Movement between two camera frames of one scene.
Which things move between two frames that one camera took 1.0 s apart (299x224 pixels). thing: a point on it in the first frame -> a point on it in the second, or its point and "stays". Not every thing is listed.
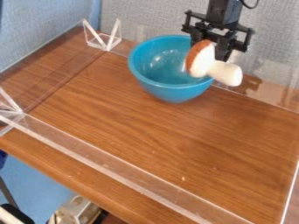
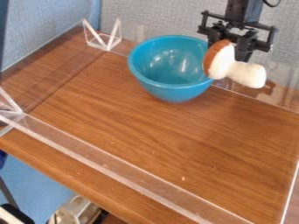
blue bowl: x=156 y=62 stays
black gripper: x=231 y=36 -> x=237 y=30
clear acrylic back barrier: x=269 y=66 stays
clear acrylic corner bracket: x=100 y=40 stays
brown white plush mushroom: x=202 y=65 -> x=220 y=66
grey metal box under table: x=79 y=211 stays
